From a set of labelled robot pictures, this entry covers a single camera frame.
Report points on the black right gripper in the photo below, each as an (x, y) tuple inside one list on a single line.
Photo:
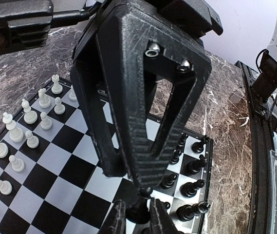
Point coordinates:
[(132, 31)]

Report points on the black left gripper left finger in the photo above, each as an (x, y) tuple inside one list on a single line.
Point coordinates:
[(115, 222)]

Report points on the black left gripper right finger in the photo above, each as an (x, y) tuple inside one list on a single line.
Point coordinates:
[(160, 221)]

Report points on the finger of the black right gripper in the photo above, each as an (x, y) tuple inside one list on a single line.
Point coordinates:
[(150, 104)]

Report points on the black chess piece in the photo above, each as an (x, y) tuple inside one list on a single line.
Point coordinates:
[(188, 212)]

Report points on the black grey chess board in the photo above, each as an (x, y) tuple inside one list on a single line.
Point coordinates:
[(62, 189)]

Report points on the black front rail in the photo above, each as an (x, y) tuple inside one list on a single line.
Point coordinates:
[(262, 143)]

